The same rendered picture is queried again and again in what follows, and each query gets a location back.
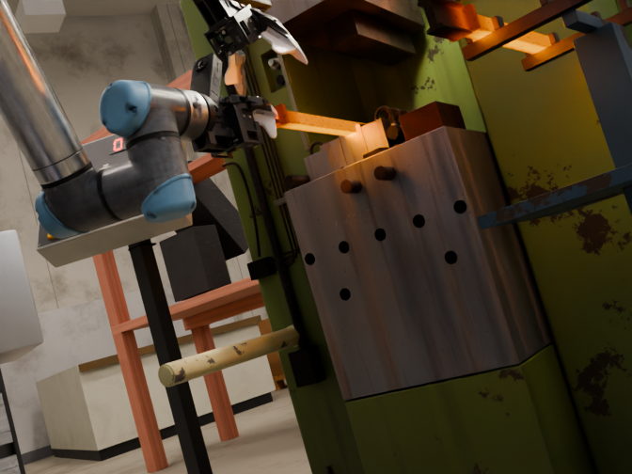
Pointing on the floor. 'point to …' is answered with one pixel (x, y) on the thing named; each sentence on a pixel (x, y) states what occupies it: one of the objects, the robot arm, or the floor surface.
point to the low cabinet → (244, 398)
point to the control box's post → (167, 349)
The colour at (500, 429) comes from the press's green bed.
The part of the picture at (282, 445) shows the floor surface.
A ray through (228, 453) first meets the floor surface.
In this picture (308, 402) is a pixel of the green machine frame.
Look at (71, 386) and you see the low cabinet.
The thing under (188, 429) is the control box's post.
